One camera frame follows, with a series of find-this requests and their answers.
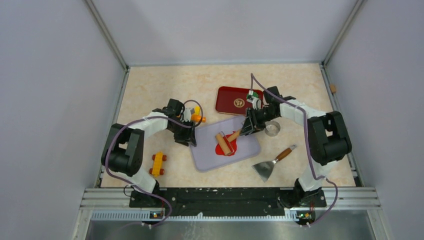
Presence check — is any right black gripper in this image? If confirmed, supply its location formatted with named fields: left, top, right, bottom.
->
left=241, top=107, right=279, bottom=137

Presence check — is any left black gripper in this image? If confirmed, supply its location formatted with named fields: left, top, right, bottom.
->
left=168, top=118, right=197, bottom=146

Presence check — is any metal ring cutter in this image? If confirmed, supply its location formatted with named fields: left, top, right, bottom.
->
left=264, top=121, right=281, bottom=137

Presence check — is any lavender plastic tray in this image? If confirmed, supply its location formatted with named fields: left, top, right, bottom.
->
left=189, top=116, right=261, bottom=172

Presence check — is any red dough lump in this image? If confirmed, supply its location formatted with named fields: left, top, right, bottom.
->
left=215, top=139, right=238, bottom=157

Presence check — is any wooden dough roller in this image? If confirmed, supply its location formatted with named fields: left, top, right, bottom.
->
left=215, top=129, right=241, bottom=157

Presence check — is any dark red lacquer tray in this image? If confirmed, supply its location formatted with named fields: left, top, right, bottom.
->
left=215, top=86, right=252, bottom=116

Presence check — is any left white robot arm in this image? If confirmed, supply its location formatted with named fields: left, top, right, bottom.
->
left=101, top=98, right=203, bottom=207

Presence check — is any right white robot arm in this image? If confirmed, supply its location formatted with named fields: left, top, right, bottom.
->
left=240, top=86, right=352, bottom=206

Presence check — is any orange plastic rolling pin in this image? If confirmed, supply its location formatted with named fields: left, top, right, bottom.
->
left=193, top=114, right=206, bottom=123

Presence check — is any small yellow block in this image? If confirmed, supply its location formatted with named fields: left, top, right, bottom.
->
left=194, top=106, right=200, bottom=115

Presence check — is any green round disc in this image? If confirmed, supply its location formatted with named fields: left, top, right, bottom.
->
left=246, top=91, right=259, bottom=103

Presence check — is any yellow toy car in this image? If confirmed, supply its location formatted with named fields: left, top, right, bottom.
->
left=149, top=151, right=167, bottom=177

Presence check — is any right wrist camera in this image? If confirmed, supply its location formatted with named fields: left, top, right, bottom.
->
left=246, top=89, right=263, bottom=110

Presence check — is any metal scraper wooden handle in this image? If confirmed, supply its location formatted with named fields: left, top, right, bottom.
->
left=251, top=144, right=298, bottom=183

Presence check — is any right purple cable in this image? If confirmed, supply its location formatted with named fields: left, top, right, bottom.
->
left=250, top=72, right=339, bottom=228

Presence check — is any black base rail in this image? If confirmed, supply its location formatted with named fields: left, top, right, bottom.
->
left=129, top=187, right=327, bottom=217

